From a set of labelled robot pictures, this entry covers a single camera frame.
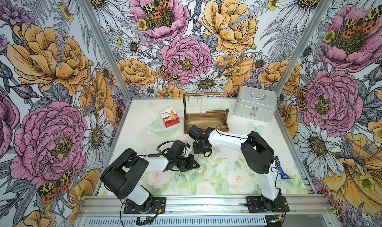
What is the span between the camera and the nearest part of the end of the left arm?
73 centimetres

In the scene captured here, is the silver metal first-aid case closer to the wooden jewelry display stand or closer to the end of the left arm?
the wooden jewelry display stand

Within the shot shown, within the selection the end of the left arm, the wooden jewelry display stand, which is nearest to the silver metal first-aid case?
the wooden jewelry display stand

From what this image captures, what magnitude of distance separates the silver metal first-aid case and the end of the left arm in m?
0.50

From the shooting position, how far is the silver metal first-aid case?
1.01 m
